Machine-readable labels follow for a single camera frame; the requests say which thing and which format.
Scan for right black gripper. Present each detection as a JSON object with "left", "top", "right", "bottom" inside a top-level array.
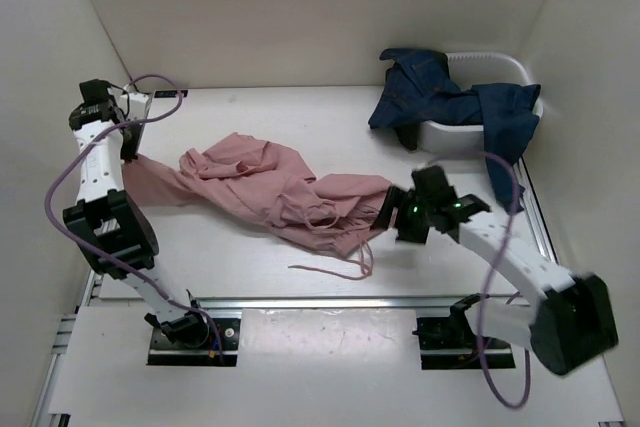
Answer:
[{"left": 369, "top": 185, "right": 434, "bottom": 246}]

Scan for pink trousers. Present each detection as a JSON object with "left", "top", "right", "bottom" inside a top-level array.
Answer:
[{"left": 123, "top": 133, "right": 391, "bottom": 280}]

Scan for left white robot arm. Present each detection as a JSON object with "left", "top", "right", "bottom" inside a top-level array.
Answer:
[{"left": 62, "top": 79, "right": 213, "bottom": 349}]

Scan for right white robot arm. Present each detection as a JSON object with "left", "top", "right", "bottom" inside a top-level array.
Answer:
[{"left": 372, "top": 166, "right": 619, "bottom": 376}]

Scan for small dark label sticker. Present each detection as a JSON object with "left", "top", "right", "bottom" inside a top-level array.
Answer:
[{"left": 154, "top": 89, "right": 188, "bottom": 99}]

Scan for dark blue jeans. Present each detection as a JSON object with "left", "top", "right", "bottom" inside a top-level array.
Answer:
[{"left": 368, "top": 47, "right": 542, "bottom": 213}]

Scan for white plastic basket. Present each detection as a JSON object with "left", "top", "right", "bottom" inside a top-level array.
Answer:
[{"left": 418, "top": 52, "right": 543, "bottom": 158}]

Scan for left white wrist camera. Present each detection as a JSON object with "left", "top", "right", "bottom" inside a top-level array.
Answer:
[{"left": 117, "top": 91, "right": 151, "bottom": 121}]

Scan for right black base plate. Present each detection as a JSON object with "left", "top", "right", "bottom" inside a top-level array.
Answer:
[{"left": 412, "top": 317, "right": 515, "bottom": 370}]

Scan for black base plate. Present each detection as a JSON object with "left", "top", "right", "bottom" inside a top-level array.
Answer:
[
  {"left": 412, "top": 317, "right": 515, "bottom": 370},
  {"left": 147, "top": 317, "right": 241, "bottom": 368}
]

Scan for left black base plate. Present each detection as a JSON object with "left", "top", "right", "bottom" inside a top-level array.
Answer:
[{"left": 147, "top": 317, "right": 241, "bottom": 368}]

